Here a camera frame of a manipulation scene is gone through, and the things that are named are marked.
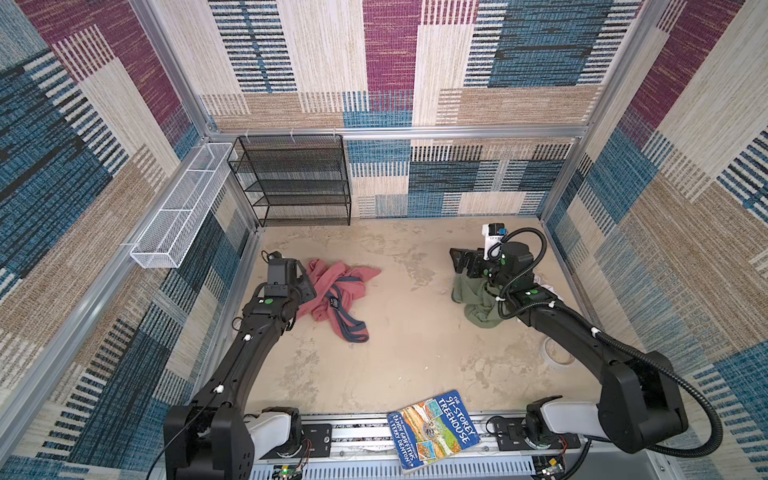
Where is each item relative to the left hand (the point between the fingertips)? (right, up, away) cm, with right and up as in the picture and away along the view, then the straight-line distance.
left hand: (301, 281), depth 84 cm
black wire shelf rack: (-10, +34, +26) cm, 44 cm away
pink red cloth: (+8, -2, +10) cm, 13 cm away
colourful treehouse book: (+35, -35, -11) cm, 50 cm away
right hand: (+45, +8, +1) cm, 46 cm away
